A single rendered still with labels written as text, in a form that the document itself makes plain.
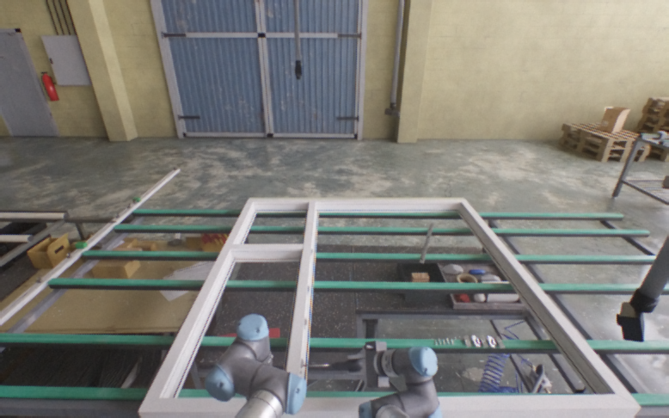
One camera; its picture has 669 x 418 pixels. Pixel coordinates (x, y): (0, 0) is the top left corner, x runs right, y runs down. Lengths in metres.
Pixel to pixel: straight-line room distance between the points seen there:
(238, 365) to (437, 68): 7.04
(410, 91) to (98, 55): 5.99
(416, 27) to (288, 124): 3.09
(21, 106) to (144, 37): 3.23
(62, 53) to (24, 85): 1.34
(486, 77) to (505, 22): 1.00
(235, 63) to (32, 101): 4.50
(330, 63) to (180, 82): 3.09
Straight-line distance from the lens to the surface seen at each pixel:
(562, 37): 8.39
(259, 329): 0.88
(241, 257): 1.82
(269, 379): 0.80
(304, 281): 1.51
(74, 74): 8.71
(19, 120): 10.07
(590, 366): 1.51
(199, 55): 7.62
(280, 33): 7.14
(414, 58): 6.92
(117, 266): 2.31
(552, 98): 8.52
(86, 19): 8.16
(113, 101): 8.19
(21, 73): 9.66
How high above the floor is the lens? 1.90
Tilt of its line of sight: 27 degrees down
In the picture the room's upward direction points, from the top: straight up
